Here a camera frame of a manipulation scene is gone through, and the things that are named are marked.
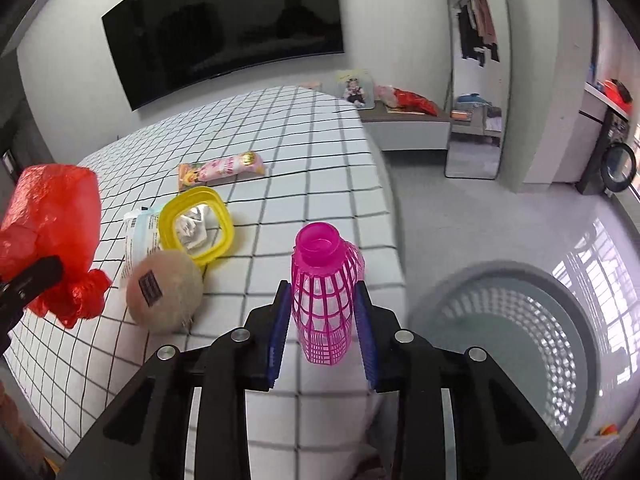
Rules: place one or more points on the white blue wrapper packet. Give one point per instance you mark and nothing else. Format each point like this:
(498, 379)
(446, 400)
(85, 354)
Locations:
(142, 235)

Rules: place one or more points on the pink mesh plastic bottle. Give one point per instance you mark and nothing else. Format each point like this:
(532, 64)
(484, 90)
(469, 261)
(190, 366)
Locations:
(320, 280)

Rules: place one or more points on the dark washing machine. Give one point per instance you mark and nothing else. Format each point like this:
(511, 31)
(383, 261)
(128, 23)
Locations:
(612, 160)

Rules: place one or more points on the black flat television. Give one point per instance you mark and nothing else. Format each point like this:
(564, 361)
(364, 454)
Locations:
(225, 25)

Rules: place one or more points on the red plastic bag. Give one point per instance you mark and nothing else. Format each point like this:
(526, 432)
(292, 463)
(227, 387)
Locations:
(55, 210)

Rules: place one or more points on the grey perforated basket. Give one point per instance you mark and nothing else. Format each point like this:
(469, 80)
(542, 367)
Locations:
(435, 300)

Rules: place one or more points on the beige round ball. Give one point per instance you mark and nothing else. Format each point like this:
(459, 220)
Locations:
(175, 300)

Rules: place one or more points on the low grey white cabinet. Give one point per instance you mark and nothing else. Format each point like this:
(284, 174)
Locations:
(410, 132)

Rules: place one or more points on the pink snack packet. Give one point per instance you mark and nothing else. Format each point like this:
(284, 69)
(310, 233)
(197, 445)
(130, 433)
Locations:
(225, 166)

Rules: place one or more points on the red plastic basin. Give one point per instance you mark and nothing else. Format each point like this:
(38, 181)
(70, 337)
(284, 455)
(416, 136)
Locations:
(615, 91)

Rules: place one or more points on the standing floor mirror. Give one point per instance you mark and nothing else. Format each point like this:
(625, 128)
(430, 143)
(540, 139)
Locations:
(475, 110)

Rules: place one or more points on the orange yellow ball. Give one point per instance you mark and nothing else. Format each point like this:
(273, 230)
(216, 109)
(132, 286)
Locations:
(608, 429)

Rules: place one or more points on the tall white cabinet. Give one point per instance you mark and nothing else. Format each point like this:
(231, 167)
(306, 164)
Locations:
(550, 85)

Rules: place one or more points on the large child photo frame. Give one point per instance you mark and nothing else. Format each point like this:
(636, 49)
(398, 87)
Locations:
(355, 87)

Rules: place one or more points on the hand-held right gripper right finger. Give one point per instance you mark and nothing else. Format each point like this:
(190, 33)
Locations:
(367, 347)

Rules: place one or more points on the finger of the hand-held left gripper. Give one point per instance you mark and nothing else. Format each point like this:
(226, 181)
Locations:
(30, 280)

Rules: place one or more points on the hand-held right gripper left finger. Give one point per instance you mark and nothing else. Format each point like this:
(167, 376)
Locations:
(276, 345)

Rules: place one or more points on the white grid-patterned bedspread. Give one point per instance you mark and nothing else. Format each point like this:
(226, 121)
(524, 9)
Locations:
(310, 160)

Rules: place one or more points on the red crumpled bag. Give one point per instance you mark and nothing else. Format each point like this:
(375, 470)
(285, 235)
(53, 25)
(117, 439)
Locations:
(415, 101)

